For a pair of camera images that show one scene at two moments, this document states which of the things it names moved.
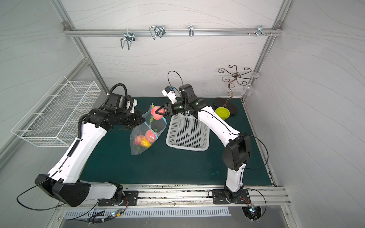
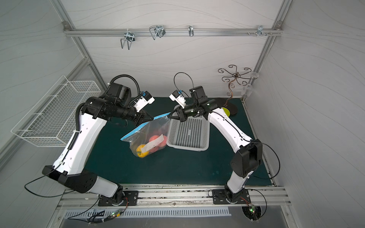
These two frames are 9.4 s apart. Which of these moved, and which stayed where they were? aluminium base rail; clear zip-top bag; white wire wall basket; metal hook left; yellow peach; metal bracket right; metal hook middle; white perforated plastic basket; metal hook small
Moved: clear zip-top bag; yellow peach
Stayed: metal hook small; metal hook left; white perforated plastic basket; white wire wall basket; aluminium base rail; metal bracket right; metal hook middle
